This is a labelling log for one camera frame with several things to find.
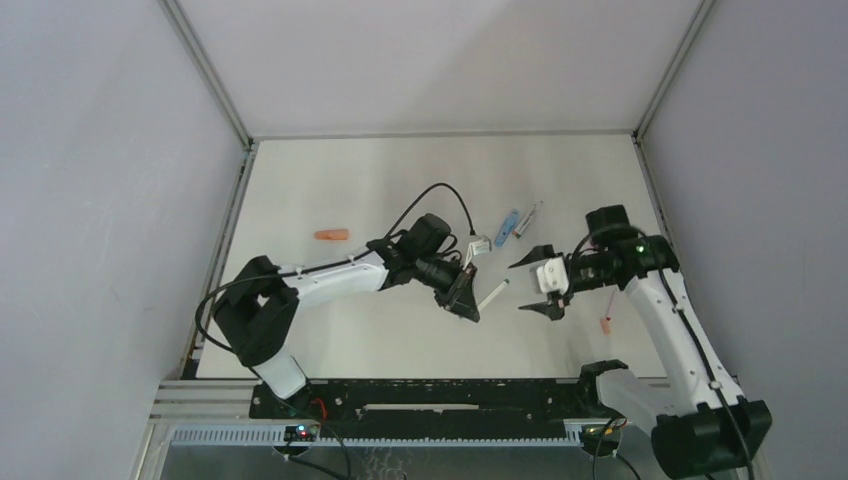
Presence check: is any thin white red pen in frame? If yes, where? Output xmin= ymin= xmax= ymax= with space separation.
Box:
xmin=604 ymin=290 xmax=618 ymax=321

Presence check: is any white marker green end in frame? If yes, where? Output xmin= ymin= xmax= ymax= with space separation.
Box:
xmin=477 ymin=278 xmax=511 ymax=311

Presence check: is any orange translucent highlighter pen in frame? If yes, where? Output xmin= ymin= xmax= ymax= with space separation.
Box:
xmin=313 ymin=229 xmax=350 ymax=241

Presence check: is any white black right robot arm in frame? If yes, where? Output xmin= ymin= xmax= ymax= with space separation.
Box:
xmin=518 ymin=204 xmax=773 ymax=479

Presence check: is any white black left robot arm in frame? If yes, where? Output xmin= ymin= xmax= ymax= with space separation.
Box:
xmin=208 ymin=214 xmax=480 ymax=400

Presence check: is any white pen green tip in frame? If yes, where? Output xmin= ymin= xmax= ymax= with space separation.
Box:
xmin=513 ymin=201 xmax=544 ymax=238

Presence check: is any white pen orange tip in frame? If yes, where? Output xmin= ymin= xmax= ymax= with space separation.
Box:
xmin=512 ymin=203 xmax=539 ymax=238

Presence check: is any blue translucent highlighter pen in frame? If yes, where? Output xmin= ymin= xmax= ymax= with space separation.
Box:
xmin=494 ymin=209 xmax=521 ymax=249

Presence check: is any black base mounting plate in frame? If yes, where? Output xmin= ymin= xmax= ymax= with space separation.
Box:
xmin=249 ymin=378 xmax=617 ymax=442

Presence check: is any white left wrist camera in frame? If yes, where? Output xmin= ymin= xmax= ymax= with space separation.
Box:
xmin=466 ymin=235 xmax=492 ymax=261

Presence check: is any black cable on base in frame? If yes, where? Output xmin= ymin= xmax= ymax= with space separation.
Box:
xmin=271 ymin=397 xmax=412 ymax=480

